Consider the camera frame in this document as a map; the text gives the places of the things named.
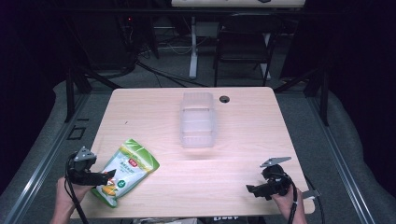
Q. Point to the aluminium floor rail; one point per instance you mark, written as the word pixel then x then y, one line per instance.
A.
pixel 46 161
pixel 339 161

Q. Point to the person's left hand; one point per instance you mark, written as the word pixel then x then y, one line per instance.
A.
pixel 67 196

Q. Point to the green snack bag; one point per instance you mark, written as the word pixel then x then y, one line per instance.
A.
pixel 130 168

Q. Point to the black metal stand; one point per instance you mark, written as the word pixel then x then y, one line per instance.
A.
pixel 70 93
pixel 323 93

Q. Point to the white desk top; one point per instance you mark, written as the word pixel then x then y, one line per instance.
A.
pixel 236 3

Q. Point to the person's right hand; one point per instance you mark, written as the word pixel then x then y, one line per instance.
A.
pixel 288 203

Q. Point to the grey metal bracket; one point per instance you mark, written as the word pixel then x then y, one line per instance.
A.
pixel 310 194

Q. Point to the white desk leg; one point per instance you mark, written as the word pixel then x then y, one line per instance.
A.
pixel 193 56

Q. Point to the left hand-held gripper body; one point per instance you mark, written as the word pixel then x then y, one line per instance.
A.
pixel 81 174

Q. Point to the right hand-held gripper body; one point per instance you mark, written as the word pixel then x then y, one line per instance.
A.
pixel 277 182

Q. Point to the black folding chair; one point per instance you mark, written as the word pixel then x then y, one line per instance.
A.
pixel 246 37

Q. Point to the translucent plastic container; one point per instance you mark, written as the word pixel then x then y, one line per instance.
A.
pixel 197 121

